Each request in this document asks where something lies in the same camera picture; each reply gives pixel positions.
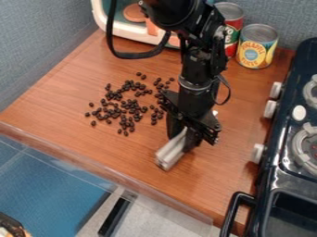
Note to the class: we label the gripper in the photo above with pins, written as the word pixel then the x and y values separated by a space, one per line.
pixel 194 106

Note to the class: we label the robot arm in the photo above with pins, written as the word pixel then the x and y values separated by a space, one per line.
pixel 198 37

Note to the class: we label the pile of black bits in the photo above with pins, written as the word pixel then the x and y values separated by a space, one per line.
pixel 128 103

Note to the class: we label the toy stove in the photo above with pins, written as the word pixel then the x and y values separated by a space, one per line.
pixel 285 148

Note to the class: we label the yellow can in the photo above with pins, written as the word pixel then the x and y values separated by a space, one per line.
pixel 256 46

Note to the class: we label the red can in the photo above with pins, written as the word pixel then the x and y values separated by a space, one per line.
pixel 232 27

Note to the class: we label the toy microwave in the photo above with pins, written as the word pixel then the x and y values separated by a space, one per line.
pixel 132 21

